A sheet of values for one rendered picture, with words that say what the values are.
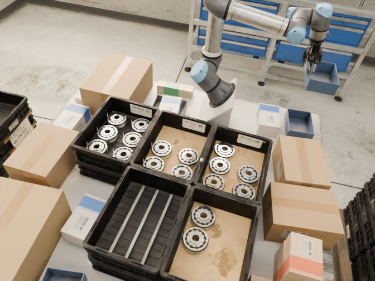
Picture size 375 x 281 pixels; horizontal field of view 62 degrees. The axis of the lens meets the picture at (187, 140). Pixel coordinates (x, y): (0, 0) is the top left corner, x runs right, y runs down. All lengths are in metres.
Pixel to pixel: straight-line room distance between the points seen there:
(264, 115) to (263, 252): 0.83
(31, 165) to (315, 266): 1.27
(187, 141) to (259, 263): 0.68
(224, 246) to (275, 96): 2.35
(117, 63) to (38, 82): 1.63
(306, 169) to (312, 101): 1.98
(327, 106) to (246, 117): 1.67
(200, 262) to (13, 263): 0.67
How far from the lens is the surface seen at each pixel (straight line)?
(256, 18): 1.49
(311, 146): 1.76
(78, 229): 1.43
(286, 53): 3.37
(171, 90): 2.09
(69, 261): 1.48
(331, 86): 1.76
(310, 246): 1.34
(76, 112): 1.90
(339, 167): 2.99
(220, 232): 1.36
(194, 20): 3.26
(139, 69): 1.99
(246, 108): 2.09
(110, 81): 1.91
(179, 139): 1.64
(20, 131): 2.43
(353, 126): 3.46
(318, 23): 1.62
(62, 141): 1.66
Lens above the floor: 2.04
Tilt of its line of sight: 47 degrees down
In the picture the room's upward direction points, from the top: 6 degrees clockwise
